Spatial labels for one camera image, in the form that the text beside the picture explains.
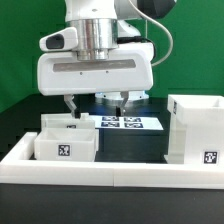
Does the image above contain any white drawer box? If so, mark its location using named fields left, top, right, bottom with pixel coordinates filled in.
left=41, top=113, right=95, bottom=129
left=34, top=128, right=99, bottom=162

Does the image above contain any white U-shaped fence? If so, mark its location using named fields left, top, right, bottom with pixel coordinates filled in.
left=0, top=132, right=224, bottom=189

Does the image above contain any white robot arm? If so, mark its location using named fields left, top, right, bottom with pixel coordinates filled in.
left=37, top=0, right=177, bottom=118

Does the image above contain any white cable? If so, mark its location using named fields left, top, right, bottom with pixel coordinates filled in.
left=143, top=13, right=174, bottom=68

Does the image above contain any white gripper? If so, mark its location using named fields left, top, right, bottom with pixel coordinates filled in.
left=37, top=43, right=154, bottom=118

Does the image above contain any white drawer cabinet frame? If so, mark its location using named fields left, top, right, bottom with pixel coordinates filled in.
left=165, top=94, right=224, bottom=166

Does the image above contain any paper sheet with markers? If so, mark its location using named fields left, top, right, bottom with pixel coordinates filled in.
left=91, top=115, right=163, bottom=131

